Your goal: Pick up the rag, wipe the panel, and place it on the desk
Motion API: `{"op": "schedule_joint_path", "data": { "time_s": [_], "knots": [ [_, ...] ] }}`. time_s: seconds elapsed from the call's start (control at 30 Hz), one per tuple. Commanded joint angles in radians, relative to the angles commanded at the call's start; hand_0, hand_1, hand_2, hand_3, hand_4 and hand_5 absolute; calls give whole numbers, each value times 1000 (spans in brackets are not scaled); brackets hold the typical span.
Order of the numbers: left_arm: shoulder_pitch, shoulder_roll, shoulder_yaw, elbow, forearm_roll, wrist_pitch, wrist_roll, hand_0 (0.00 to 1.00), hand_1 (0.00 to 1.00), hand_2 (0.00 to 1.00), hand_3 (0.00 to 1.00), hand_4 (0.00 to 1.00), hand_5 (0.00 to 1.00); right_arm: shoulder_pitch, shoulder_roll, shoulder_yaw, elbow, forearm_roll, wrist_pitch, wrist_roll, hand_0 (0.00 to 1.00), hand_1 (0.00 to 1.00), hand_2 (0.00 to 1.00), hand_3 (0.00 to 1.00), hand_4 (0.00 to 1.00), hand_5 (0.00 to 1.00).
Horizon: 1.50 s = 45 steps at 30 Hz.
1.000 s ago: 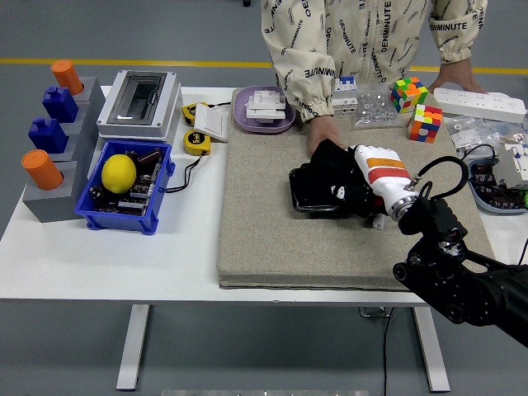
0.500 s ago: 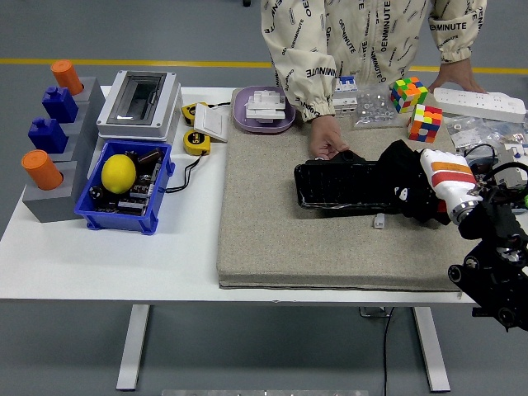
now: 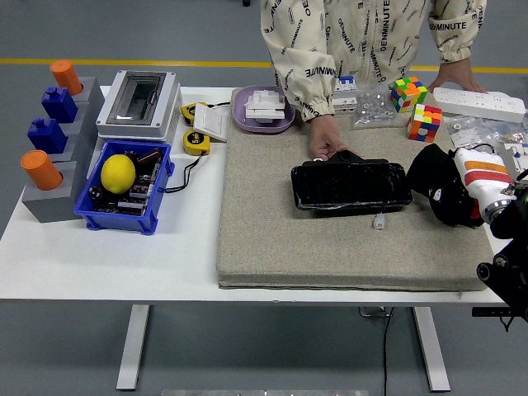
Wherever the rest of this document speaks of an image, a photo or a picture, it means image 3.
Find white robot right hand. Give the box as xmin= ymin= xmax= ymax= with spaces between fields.
xmin=428 ymin=147 xmax=516 ymax=211

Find person's left hand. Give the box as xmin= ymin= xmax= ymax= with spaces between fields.
xmin=427 ymin=57 xmax=487 ymax=94

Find person's right hand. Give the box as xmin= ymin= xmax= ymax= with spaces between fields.
xmin=308 ymin=115 xmax=359 ymax=160

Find black rag with red patch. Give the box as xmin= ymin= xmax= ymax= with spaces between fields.
xmin=406 ymin=143 xmax=486 ymax=229

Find black glossy panel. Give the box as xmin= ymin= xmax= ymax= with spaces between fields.
xmin=290 ymin=148 xmax=414 ymax=218

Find white power strip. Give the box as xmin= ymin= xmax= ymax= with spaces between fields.
xmin=431 ymin=87 xmax=527 ymax=123

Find white and blue circuit breaker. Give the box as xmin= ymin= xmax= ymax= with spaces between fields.
xmin=332 ymin=75 xmax=359 ymax=118

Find clear bags of small parts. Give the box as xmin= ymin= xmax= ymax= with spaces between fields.
xmin=447 ymin=115 xmax=528 ymax=160

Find multicolour puzzle cube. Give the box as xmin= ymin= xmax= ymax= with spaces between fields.
xmin=407 ymin=103 xmax=443 ymax=144
xmin=389 ymin=75 xmax=428 ymax=114

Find clear bag of metal nuts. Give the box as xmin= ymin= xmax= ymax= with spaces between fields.
xmin=350 ymin=84 xmax=403 ymax=131

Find stack of white plastic parts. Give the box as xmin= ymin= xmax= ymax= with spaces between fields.
xmin=244 ymin=88 xmax=288 ymax=125

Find purple oval dish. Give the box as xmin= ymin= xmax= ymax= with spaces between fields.
xmin=231 ymin=85 xmax=296 ymax=134

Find person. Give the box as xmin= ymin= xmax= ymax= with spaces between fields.
xmin=260 ymin=0 xmax=488 ymax=123

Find grey-brown mat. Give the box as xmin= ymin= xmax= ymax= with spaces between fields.
xmin=215 ymin=87 xmax=500 ymax=292

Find yellow tape measure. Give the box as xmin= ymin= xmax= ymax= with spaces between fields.
xmin=180 ymin=101 xmax=208 ymax=127
xmin=182 ymin=129 xmax=211 ymax=157

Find black table control box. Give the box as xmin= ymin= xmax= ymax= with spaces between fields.
xmin=471 ymin=307 xmax=512 ymax=318

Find white table leg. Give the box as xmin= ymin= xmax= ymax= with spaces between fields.
xmin=412 ymin=307 xmax=451 ymax=393
xmin=115 ymin=304 xmax=150 ymax=392

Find yellow lemon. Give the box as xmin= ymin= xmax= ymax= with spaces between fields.
xmin=100 ymin=153 xmax=137 ymax=195

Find blue plastic bin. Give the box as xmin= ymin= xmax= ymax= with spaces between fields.
xmin=73 ymin=139 xmax=176 ymax=236

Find orange cylinder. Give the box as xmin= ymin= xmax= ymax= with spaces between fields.
xmin=49 ymin=59 xmax=83 ymax=96
xmin=20 ymin=149 xmax=64 ymax=191

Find blue plastic block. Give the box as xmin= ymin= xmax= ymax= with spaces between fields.
xmin=40 ymin=86 xmax=78 ymax=124
xmin=26 ymin=117 xmax=68 ymax=154

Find grey stepped block holder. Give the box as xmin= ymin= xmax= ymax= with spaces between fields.
xmin=21 ymin=76 xmax=105 ymax=224

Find white wall switch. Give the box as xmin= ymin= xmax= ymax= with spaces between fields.
xmin=192 ymin=102 xmax=229 ymax=144

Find black tape measure strap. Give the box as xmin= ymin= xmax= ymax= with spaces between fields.
xmin=164 ymin=153 xmax=204 ymax=193

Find grey electrical enclosure box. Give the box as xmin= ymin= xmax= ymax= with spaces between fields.
xmin=95 ymin=69 xmax=182 ymax=141

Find black cable under table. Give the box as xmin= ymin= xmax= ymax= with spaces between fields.
xmin=381 ymin=307 xmax=395 ymax=396

